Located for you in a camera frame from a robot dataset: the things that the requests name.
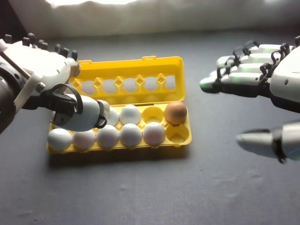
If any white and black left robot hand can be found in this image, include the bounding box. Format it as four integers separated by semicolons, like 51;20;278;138
0;32;111;132

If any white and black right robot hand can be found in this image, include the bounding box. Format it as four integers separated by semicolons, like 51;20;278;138
199;36;300;165

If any yellow plastic egg carton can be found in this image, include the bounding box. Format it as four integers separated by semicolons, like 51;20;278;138
46;55;193;154

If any yellow-brown toy egg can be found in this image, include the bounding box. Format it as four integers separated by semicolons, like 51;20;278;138
164;100;188;125

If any white backdrop cloth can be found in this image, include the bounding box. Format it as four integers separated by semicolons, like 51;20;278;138
0;0;300;39

